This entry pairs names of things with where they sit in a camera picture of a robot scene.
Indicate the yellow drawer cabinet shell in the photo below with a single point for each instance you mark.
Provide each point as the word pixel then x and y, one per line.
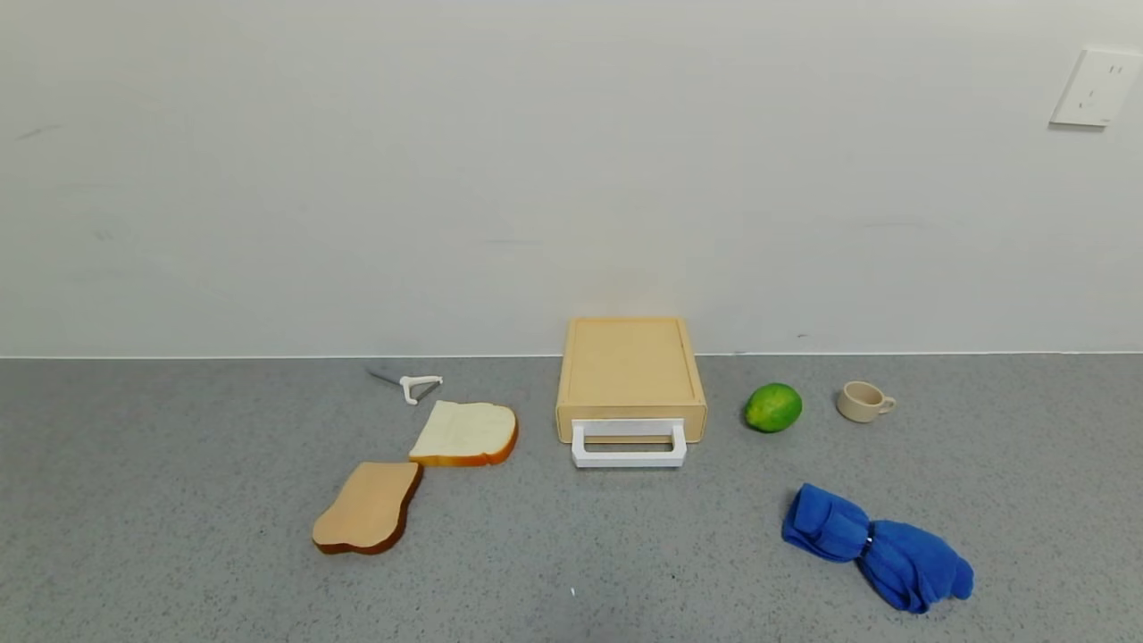
pixel 629 362

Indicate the white bread slice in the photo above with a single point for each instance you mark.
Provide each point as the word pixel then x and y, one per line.
pixel 464 430

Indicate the green lime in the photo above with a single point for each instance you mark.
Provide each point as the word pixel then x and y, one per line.
pixel 772 407

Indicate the brown toast slice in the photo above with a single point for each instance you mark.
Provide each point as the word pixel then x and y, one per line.
pixel 368 507

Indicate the beige cup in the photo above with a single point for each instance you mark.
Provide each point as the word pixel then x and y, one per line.
pixel 860 402

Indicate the blue cloth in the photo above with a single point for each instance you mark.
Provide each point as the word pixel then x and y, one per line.
pixel 902 558

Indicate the white wall socket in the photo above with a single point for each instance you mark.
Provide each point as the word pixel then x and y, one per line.
pixel 1095 87

